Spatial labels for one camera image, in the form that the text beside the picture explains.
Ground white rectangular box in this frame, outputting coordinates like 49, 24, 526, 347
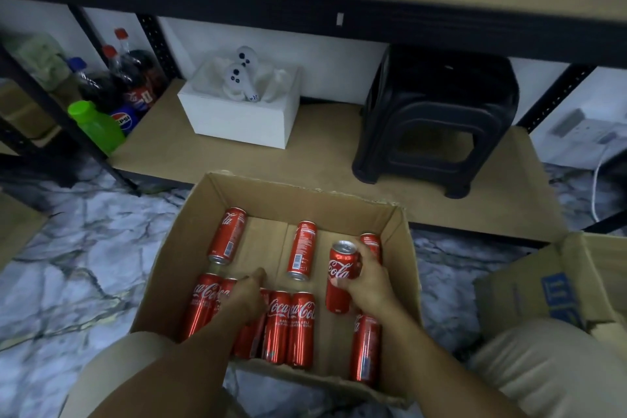
177, 59, 302, 150

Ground white wall socket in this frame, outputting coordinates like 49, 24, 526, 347
548, 108, 627, 169

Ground person's left hand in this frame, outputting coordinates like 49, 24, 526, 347
216, 268, 269, 333

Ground white cable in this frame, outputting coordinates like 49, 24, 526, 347
590, 146, 619, 223

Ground cardboard box with blue print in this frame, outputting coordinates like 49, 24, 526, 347
472, 231, 627, 351

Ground green plastic bottle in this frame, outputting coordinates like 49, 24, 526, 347
67, 100, 127, 155

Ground black metal side rack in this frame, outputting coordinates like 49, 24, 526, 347
0, 5, 169, 197

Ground red-capped dark soda bottle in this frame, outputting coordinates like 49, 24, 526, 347
101, 44, 158, 115
114, 28, 170, 99

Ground black plastic stool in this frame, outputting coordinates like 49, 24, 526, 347
351, 44, 520, 199

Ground person's right leg beige trousers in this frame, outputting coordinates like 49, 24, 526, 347
467, 318, 627, 418

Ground group of red cans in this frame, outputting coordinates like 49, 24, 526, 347
179, 207, 383, 387

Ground blue-capped dark soda bottle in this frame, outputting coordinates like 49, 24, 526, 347
67, 56, 143, 136

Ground person's left forearm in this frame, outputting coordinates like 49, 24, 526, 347
90, 320, 260, 418

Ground white crumpled paper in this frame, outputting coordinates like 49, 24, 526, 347
198, 56, 293, 104

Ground brown flat board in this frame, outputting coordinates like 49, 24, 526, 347
0, 192, 48, 272

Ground person's right forearm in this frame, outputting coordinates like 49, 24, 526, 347
354, 302, 527, 418

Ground open brown cardboard box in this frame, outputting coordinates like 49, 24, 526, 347
129, 170, 423, 409

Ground black metal shelf wooden boards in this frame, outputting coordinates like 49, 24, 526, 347
0, 0, 627, 248

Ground white ghost toy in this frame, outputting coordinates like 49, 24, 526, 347
235, 46, 259, 72
222, 63, 261, 103

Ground red soda can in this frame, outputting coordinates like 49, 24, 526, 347
325, 240, 362, 315

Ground person's right hand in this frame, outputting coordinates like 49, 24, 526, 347
330, 242, 400, 316

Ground pale green plastic bag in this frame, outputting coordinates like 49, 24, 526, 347
14, 33, 72, 91

